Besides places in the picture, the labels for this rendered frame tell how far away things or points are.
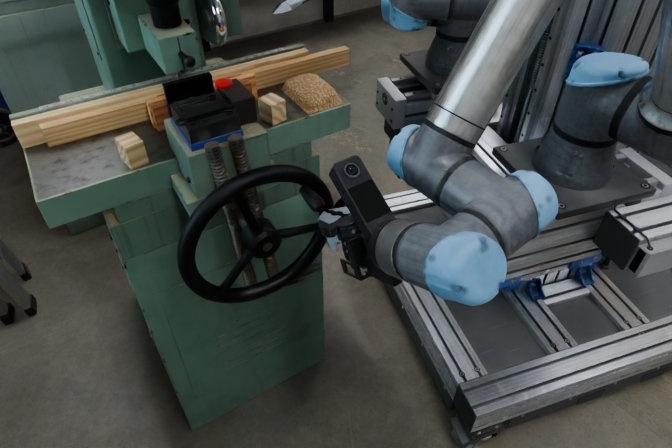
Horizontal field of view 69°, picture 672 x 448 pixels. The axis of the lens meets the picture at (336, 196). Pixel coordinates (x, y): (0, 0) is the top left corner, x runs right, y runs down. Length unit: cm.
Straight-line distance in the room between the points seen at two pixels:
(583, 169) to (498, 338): 66
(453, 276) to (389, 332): 122
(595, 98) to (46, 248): 197
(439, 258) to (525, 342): 103
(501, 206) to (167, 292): 76
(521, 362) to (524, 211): 94
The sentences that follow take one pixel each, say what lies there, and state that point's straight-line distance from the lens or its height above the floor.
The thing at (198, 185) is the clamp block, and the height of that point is 90.
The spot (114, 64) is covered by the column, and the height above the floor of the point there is 94.
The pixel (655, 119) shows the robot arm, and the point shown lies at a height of 102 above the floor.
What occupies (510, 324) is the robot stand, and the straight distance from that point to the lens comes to 156.
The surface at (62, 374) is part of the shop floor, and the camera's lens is 184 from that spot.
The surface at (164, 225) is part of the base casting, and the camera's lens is 100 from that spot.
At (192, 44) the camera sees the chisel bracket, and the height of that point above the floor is 105.
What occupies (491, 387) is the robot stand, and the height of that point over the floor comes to 23.
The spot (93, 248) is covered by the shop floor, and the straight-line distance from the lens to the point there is 218.
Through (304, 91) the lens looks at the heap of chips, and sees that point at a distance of 103.
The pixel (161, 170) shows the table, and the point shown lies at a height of 89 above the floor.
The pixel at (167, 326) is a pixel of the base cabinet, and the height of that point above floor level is 48.
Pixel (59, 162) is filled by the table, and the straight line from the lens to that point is 99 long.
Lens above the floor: 141
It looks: 40 degrees down
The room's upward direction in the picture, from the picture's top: straight up
